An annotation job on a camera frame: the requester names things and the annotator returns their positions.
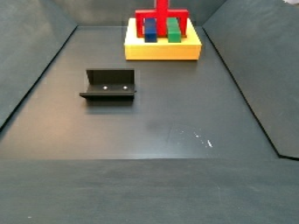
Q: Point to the black angled bracket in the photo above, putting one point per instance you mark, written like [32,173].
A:
[109,83]

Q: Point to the blue bar block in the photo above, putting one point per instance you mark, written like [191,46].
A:
[149,30]

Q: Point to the green bar block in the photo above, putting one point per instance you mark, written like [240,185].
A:
[173,33]

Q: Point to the yellow base board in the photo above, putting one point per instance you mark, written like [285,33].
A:
[137,50]

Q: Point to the red cross-shaped block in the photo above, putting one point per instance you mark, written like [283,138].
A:
[160,13]

